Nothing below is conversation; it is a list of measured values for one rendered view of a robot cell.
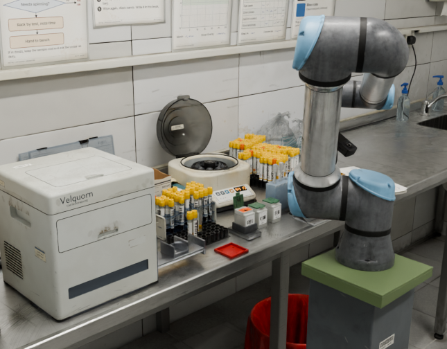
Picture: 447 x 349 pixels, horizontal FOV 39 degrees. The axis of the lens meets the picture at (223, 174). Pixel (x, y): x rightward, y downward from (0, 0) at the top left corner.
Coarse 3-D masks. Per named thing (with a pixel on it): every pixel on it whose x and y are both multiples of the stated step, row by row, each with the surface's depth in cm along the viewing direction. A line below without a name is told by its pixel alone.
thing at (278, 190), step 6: (276, 180) 202; (282, 180) 202; (270, 186) 198; (276, 186) 197; (282, 186) 199; (270, 192) 198; (276, 192) 197; (282, 192) 200; (276, 198) 198; (282, 198) 200; (282, 204) 201; (282, 210) 201; (288, 210) 202
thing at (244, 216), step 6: (240, 210) 183; (246, 210) 183; (252, 210) 183; (234, 216) 184; (240, 216) 182; (246, 216) 181; (252, 216) 182; (240, 222) 182; (246, 222) 181; (252, 222) 183
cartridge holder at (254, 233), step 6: (234, 222) 184; (228, 228) 186; (234, 228) 184; (240, 228) 182; (246, 228) 181; (252, 228) 183; (240, 234) 182; (246, 234) 182; (252, 234) 182; (258, 234) 183
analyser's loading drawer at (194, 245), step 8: (160, 240) 163; (176, 240) 166; (184, 240) 163; (192, 240) 169; (200, 240) 167; (160, 248) 164; (168, 248) 161; (176, 248) 166; (184, 248) 164; (192, 248) 166; (200, 248) 166; (160, 256) 161; (168, 256) 161; (176, 256) 160; (184, 256) 162; (160, 264) 157; (168, 264) 159
